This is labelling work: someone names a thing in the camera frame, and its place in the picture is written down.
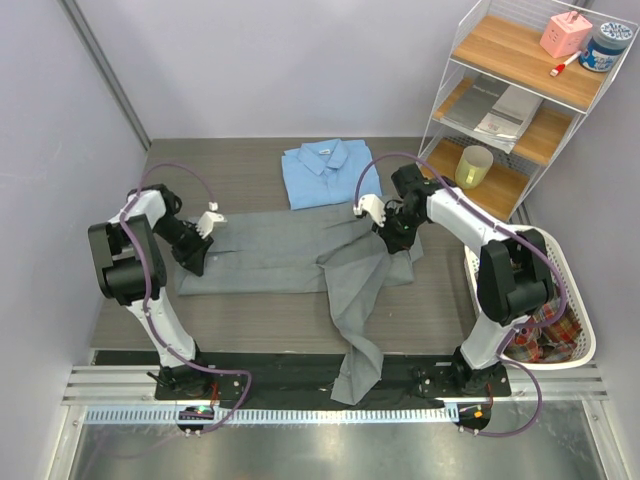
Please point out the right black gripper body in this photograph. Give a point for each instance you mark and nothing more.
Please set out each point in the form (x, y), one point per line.
(400, 226)

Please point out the white plastic laundry basket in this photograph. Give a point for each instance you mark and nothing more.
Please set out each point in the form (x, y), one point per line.
(587, 342)

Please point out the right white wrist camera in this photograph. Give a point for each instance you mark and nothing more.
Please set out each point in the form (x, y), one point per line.
(372, 206)

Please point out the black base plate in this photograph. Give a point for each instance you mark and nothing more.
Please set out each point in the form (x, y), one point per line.
(306, 381)

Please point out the pink cube power socket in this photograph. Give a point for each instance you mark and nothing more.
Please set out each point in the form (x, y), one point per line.
(565, 33)

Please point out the blue white lidded jar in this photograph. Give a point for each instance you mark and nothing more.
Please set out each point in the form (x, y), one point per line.
(605, 46)

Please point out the yellow translucent cup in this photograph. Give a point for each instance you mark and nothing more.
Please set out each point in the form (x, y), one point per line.
(473, 166)

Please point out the white slotted cable duct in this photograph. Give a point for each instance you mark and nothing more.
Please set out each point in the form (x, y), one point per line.
(184, 415)

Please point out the red white marker pen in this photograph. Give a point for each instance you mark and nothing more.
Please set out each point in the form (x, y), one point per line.
(561, 67)

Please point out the folded light blue shirt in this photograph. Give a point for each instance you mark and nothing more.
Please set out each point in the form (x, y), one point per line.
(324, 173)

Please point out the grey booklet stack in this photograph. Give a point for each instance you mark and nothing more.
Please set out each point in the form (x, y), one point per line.
(493, 112)

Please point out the grey long sleeve shirt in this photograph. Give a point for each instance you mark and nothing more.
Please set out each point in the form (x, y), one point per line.
(325, 249)

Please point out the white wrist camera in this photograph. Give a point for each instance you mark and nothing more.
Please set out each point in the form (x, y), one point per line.
(208, 222)
(372, 206)

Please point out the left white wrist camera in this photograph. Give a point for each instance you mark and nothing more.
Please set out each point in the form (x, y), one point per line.
(208, 222)

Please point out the white wire wooden shelf rack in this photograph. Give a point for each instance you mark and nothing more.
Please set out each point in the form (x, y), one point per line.
(520, 79)

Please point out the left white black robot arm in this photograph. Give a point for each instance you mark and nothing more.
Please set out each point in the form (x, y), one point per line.
(131, 270)

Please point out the red plaid shirt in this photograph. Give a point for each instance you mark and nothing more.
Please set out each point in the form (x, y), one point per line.
(548, 345)

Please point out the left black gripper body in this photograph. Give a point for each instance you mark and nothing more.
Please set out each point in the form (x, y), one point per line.
(189, 246)

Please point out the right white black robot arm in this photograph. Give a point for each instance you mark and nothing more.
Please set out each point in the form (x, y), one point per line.
(514, 278)

